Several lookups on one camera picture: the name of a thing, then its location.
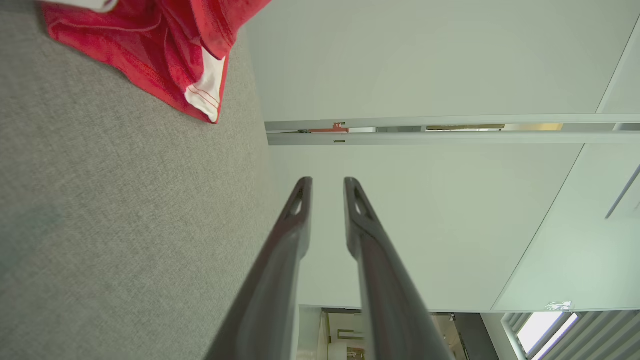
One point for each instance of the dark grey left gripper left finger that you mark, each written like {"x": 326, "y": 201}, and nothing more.
{"x": 272, "y": 295}

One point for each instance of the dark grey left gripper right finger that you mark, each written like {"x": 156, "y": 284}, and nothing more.
{"x": 390, "y": 305}

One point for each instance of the small white wall sign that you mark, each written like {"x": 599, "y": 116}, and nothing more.
{"x": 559, "y": 306}

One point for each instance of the small red orange object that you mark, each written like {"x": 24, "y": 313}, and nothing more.
{"x": 330, "y": 129}

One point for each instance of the grey metal strip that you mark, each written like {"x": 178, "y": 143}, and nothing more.
{"x": 622, "y": 192}

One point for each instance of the window with blinds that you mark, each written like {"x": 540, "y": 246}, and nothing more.
{"x": 542, "y": 327}

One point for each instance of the grey fabric sofa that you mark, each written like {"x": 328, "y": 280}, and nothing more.
{"x": 100, "y": 225}

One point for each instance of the red shorts with white stripe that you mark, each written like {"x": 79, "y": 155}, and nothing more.
{"x": 140, "y": 45}

